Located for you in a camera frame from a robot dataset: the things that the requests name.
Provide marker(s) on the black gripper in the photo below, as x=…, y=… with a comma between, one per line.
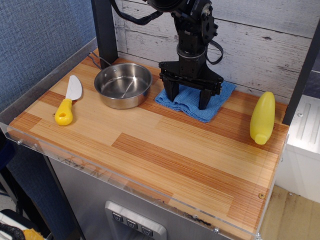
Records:
x=190, y=70

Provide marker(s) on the blue towel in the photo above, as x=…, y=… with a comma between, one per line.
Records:
x=187, y=101

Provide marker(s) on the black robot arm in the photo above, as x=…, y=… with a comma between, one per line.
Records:
x=196, y=28

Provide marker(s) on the stainless steel pan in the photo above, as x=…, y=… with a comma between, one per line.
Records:
x=122, y=86

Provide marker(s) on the yellow plastic bottle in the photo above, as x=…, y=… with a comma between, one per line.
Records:
x=263, y=118

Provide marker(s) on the white appliance on right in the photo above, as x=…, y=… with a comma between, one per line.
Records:
x=299, y=168

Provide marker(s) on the clear acrylic front guard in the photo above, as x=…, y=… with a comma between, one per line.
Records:
x=36, y=172

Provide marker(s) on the stainless steel cabinet front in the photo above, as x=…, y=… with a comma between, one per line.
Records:
x=88, y=187

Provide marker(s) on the silver button control panel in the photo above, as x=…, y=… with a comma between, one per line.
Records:
x=126, y=224

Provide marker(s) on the yellow object bottom left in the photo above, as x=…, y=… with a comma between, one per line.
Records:
x=31, y=234

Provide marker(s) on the black vertical post right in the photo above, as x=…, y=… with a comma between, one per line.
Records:
x=303, y=77

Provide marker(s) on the black vertical post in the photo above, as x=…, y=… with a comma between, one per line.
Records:
x=105, y=30
x=303, y=77

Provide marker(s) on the black vertical post left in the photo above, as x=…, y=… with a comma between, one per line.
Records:
x=105, y=30

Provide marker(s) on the yellow handled toy knife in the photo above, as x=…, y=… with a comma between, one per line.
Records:
x=64, y=115

